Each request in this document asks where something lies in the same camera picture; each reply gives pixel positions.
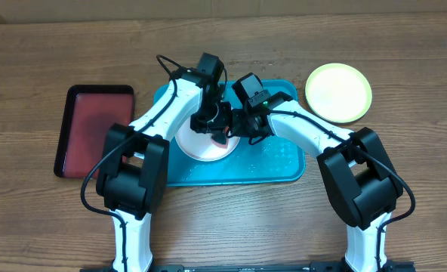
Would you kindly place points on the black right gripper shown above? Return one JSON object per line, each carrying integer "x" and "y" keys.
{"x": 238, "y": 131}

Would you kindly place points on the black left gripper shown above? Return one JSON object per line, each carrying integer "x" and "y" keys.
{"x": 222, "y": 121}

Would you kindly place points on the pink white plastic plate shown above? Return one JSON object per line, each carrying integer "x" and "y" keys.
{"x": 201, "y": 147}

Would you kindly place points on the yellow-green plastic plate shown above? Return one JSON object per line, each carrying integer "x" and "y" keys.
{"x": 338, "y": 93}

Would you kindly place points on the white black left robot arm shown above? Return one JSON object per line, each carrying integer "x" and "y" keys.
{"x": 133, "y": 170}

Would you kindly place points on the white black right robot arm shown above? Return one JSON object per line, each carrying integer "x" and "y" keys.
{"x": 360, "y": 181}

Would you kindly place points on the teal plastic serving tray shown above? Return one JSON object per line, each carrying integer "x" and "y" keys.
{"x": 272, "y": 160}

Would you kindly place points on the black red-lined sponge tray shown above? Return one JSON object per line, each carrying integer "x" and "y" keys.
{"x": 89, "y": 112}

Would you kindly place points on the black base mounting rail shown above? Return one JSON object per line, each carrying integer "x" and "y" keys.
{"x": 314, "y": 266}

